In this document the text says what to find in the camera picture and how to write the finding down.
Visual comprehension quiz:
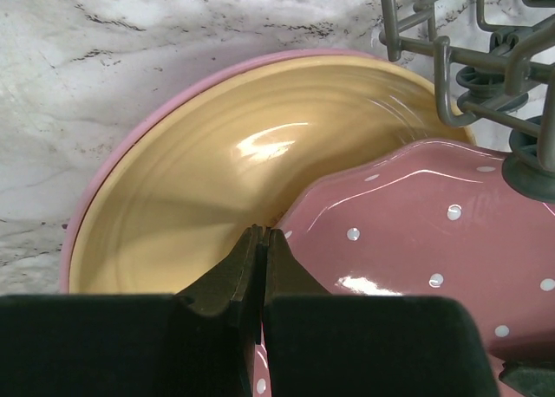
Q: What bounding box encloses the grey wire dish rack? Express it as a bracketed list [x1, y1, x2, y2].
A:
[380, 0, 554, 203]

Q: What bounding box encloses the cream yellow round plate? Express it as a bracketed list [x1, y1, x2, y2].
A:
[69, 55, 475, 294]

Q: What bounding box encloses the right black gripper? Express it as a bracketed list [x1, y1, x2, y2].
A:
[499, 361, 554, 397]

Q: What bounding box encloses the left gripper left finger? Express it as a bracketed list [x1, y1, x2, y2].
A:
[1, 226, 264, 396]

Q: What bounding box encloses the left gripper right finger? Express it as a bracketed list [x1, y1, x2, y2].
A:
[263, 230, 499, 396]

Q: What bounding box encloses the pink plate under stack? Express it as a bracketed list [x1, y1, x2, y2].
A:
[59, 49, 374, 294]

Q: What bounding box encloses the pink polka dot plate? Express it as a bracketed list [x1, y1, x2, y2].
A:
[278, 140, 554, 396]

